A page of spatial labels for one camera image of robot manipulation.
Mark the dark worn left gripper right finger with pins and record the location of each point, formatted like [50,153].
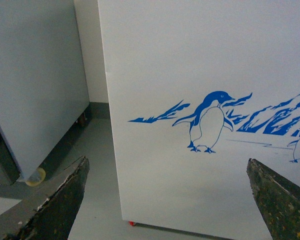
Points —
[278,200]

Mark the white chest freezer blue rim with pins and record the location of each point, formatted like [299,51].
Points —
[196,88]

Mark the translucent caster wheel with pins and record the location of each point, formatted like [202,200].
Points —
[36,178]

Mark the brown rear caster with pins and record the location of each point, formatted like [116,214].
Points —
[81,121]

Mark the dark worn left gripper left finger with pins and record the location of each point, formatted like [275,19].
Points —
[49,213]

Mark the grey cabinet on casters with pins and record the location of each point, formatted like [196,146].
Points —
[43,88]

